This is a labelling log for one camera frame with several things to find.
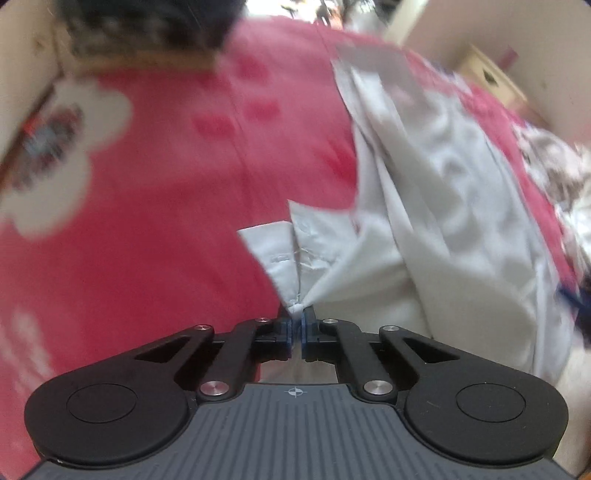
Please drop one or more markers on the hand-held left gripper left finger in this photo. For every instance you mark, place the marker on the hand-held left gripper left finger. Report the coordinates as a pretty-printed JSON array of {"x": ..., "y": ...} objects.
[{"x": 288, "y": 333}]

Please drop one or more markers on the fuzzy grey cardigan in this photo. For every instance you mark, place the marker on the fuzzy grey cardigan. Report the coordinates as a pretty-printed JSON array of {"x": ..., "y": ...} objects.
[{"x": 561, "y": 175}]

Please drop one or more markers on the pink flower print blanket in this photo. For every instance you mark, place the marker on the pink flower print blanket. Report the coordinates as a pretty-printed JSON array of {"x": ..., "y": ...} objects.
[{"x": 175, "y": 194}]

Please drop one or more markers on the white shirt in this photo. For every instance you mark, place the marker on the white shirt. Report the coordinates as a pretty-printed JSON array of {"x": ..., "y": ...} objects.
[{"x": 443, "y": 221}]

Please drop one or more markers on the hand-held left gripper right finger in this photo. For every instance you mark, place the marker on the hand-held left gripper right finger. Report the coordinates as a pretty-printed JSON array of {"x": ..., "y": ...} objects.
[{"x": 305, "y": 333}]

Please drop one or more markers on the cream nightstand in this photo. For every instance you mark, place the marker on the cream nightstand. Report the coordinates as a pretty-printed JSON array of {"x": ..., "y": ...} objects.
[{"x": 491, "y": 76}]

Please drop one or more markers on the stack of dark folded clothes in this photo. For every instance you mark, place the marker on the stack of dark folded clothes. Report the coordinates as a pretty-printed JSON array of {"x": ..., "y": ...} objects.
[{"x": 152, "y": 27}]

